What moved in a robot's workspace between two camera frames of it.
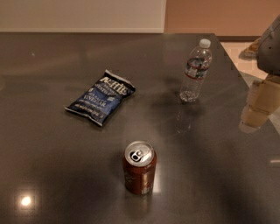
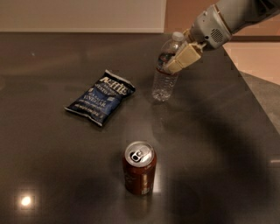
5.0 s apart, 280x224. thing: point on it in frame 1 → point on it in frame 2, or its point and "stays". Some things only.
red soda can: [139, 164] stays
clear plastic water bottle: [197, 67] → [164, 83]
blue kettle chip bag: [99, 98] stays
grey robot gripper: [270, 48] → [207, 30]
